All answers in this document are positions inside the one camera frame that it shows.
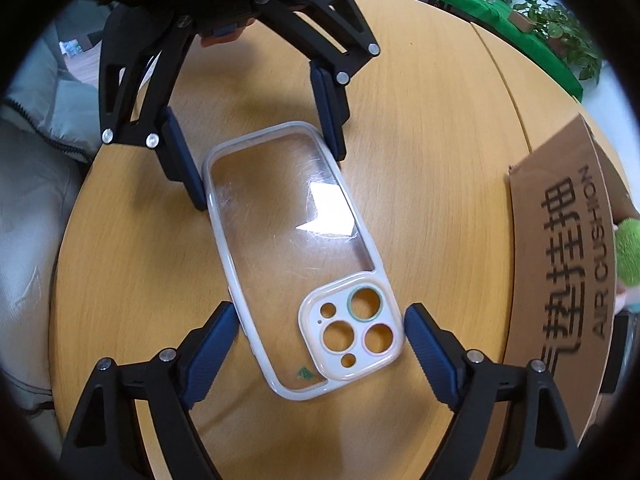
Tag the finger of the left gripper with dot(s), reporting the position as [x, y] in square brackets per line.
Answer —
[141, 58]
[338, 42]

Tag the clear beige phone case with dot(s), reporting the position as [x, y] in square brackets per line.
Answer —
[303, 271]

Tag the grey puffer jacket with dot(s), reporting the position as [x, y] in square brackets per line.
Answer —
[50, 129]

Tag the brown cardboard box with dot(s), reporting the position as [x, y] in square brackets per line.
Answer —
[566, 198]

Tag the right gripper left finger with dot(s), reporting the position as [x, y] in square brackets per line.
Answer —
[104, 439]

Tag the large potted green plant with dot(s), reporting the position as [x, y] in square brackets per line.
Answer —
[565, 35]

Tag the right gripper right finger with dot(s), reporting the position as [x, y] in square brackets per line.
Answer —
[517, 409]

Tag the green haired plush toy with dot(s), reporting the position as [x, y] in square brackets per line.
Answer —
[627, 264]

